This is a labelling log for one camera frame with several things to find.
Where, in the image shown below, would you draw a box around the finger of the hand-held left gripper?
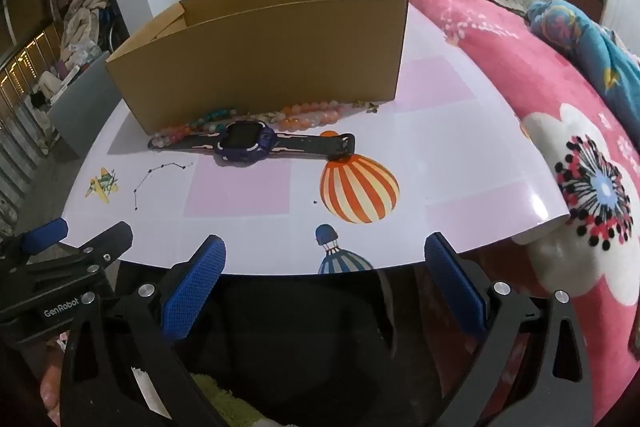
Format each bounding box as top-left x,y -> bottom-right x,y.
0,221 -> 135,308
0,217 -> 69,264

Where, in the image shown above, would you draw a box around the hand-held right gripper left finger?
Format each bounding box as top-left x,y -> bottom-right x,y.
59,234 -> 228,427

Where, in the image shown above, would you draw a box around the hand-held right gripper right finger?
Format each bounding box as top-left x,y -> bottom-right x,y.
424,232 -> 596,427

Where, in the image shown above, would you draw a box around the multicolour bead bracelet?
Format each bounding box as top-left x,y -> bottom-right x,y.
147,107 -> 238,150

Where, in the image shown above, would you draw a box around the dark blue smartwatch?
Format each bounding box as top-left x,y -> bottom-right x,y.
167,119 -> 357,166

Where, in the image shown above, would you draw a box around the orange bead bracelet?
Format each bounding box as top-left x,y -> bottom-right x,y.
267,99 -> 346,131

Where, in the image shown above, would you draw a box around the brown cardboard box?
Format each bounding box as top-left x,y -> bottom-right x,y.
105,0 -> 410,135

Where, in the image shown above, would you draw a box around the person's left hand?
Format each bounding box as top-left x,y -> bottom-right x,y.
39,332 -> 68,413

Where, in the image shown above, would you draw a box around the green fluffy cloth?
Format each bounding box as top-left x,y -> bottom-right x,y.
192,372 -> 281,427

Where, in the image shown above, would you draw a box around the grey cabinet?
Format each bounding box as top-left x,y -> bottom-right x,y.
47,52 -> 123,158

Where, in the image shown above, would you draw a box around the pile of clothes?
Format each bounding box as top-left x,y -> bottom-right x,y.
47,0 -> 118,88

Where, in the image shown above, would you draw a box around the pink floral blanket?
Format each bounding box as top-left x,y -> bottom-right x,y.
377,0 -> 640,423

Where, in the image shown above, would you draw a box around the blue patterned pillow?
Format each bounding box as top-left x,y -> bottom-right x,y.
525,0 -> 640,138

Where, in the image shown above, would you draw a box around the warm string lights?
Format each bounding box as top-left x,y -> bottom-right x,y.
0,27 -> 61,108

